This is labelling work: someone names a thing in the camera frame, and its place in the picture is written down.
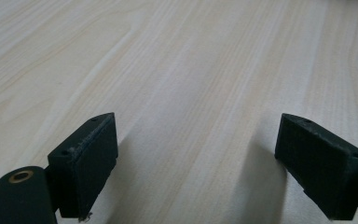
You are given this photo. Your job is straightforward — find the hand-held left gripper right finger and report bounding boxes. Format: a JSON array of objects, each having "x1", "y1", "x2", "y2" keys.
[{"x1": 274, "y1": 113, "x2": 358, "y2": 221}]

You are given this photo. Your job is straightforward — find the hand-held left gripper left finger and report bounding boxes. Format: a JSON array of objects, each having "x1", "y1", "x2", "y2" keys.
[{"x1": 47, "y1": 112, "x2": 119, "y2": 220}]

